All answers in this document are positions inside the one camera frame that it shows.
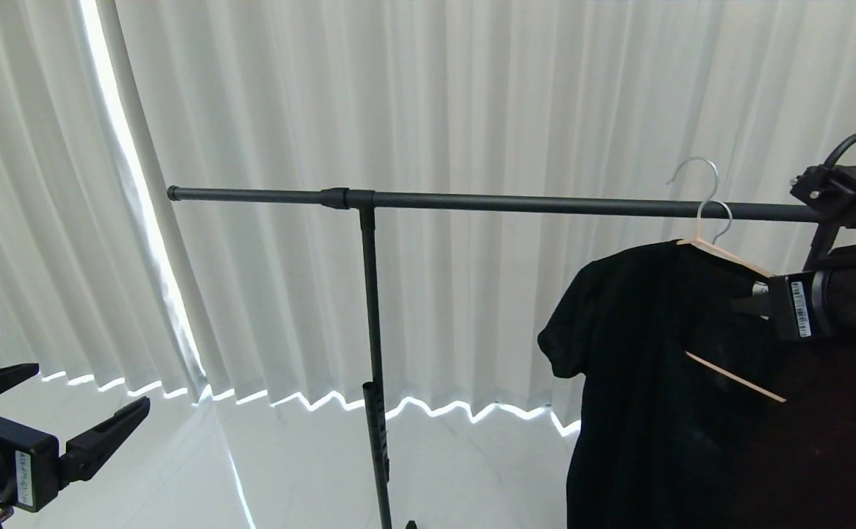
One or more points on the black clothes rack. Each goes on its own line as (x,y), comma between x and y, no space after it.
(508,203)

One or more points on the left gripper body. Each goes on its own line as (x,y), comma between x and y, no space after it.
(1,463)

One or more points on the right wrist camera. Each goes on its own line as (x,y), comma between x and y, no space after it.
(839,195)

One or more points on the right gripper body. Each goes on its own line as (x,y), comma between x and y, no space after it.
(846,301)

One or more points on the white curtain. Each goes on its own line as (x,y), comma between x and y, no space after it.
(435,110)

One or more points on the black garment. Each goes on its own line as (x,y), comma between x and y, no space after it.
(648,411)

